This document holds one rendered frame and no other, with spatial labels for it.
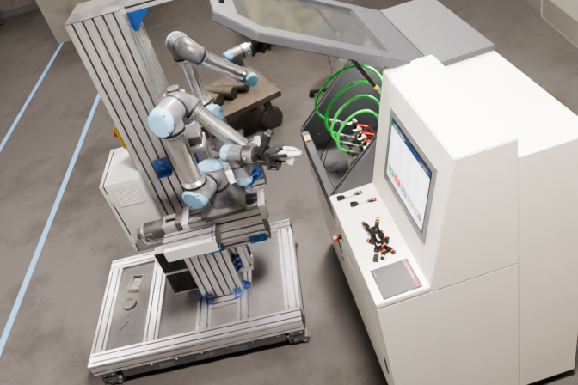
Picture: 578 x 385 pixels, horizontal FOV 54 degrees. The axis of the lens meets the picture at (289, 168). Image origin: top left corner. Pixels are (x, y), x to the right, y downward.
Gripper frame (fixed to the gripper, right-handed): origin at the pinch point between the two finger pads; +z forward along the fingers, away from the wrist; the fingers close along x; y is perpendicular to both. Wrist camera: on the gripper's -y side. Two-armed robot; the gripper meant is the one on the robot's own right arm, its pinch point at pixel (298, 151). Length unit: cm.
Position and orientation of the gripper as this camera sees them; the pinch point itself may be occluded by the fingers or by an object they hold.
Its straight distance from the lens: 225.8
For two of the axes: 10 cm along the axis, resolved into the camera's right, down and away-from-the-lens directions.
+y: 1.9, 8.5, 4.9
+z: 9.1, 0.4, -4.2
